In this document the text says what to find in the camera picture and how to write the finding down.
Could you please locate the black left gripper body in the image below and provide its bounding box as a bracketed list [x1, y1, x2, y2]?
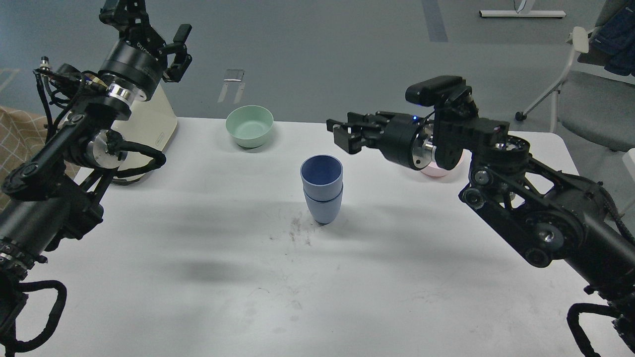
[98, 25, 165, 101]

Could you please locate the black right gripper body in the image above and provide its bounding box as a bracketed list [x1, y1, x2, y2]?
[371, 113, 433, 170]

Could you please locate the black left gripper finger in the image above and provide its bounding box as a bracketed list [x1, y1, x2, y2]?
[99, 0, 151, 45]
[160, 23, 192, 83]

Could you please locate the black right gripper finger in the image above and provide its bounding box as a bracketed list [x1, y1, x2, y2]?
[326, 112, 392, 135]
[333, 126, 380, 154]

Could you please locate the blue cup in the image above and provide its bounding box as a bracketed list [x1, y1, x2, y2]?
[304, 184, 343, 224]
[300, 155, 343, 202]

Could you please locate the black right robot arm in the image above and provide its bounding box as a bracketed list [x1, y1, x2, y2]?
[326, 75, 635, 357]

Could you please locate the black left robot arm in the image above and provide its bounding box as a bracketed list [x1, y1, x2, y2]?
[0, 0, 192, 357]

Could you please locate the cream white toaster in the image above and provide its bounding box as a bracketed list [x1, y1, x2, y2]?
[111, 84, 178, 152]

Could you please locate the pink bowl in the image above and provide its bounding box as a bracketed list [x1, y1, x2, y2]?
[420, 151, 465, 178]

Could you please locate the green bowl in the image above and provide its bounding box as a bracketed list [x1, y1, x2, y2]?
[225, 105, 274, 148]

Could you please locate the beige checkered cloth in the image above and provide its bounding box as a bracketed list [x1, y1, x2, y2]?
[0, 106, 81, 211]

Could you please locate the white table base foot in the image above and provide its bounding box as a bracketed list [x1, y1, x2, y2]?
[479, 0, 567, 19]

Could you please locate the grey office chair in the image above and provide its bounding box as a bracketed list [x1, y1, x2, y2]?
[515, 26, 635, 152]

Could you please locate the dark blue garment on chair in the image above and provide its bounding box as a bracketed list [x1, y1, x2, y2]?
[590, 1, 635, 76]

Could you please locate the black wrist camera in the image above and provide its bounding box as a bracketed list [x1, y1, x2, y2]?
[404, 75, 465, 108]

